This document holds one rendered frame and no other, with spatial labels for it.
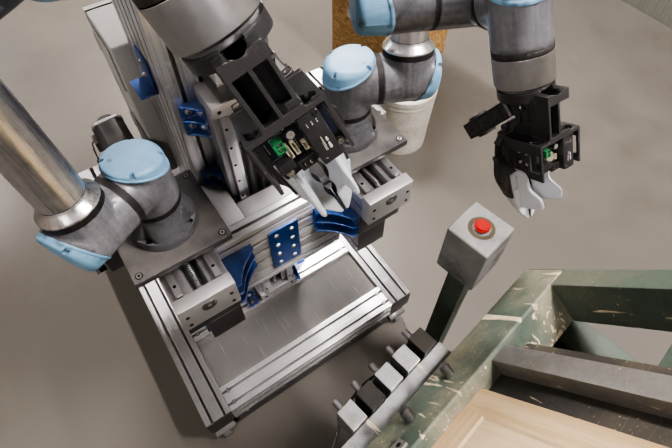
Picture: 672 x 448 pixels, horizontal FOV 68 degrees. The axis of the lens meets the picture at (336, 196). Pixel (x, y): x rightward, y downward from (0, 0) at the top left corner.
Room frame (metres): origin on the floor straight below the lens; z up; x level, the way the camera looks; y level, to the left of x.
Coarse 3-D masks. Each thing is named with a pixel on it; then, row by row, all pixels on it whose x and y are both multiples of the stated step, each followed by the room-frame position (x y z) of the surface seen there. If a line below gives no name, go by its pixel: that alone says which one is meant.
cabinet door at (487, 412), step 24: (480, 408) 0.25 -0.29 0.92; (504, 408) 0.24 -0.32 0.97; (528, 408) 0.23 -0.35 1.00; (456, 432) 0.20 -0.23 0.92; (480, 432) 0.20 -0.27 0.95; (504, 432) 0.19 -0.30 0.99; (528, 432) 0.18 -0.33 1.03; (552, 432) 0.18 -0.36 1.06; (576, 432) 0.17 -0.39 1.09; (600, 432) 0.16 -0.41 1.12
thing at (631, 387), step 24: (504, 360) 0.34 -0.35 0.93; (528, 360) 0.32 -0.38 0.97; (552, 360) 0.31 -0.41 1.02; (576, 360) 0.30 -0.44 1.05; (552, 384) 0.27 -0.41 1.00; (576, 384) 0.25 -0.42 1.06; (600, 384) 0.24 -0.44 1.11; (624, 384) 0.23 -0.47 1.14; (648, 384) 0.22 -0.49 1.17; (648, 408) 0.19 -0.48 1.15
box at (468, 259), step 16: (480, 208) 0.72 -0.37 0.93; (464, 224) 0.68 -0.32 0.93; (496, 224) 0.68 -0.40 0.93; (448, 240) 0.66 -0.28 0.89; (464, 240) 0.63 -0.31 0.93; (480, 240) 0.63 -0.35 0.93; (496, 240) 0.63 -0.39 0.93; (448, 256) 0.65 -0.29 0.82; (464, 256) 0.62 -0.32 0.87; (480, 256) 0.59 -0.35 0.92; (496, 256) 0.63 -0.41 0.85; (448, 272) 0.63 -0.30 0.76; (464, 272) 0.61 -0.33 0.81; (480, 272) 0.58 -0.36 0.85
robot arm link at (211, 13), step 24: (168, 0) 0.28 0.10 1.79; (192, 0) 0.28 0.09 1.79; (216, 0) 0.29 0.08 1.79; (240, 0) 0.30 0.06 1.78; (168, 24) 0.28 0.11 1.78; (192, 24) 0.28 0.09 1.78; (216, 24) 0.28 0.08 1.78; (240, 24) 0.29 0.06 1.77; (168, 48) 0.29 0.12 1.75; (192, 48) 0.27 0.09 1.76; (216, 48) 0.28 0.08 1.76
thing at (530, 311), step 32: (512, 288) 0.55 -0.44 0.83; (544, 288) 0.52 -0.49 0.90; (480, 320) 0.47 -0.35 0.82; (512, 320) 0.44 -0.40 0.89; (544, 320) 0.45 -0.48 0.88; (480, 352) 0.37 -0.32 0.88; (448, 384) 0.31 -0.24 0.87; (480, 384) 0.30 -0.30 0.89; (416, 416) 0.24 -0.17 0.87; (448, 416) 0.24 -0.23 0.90
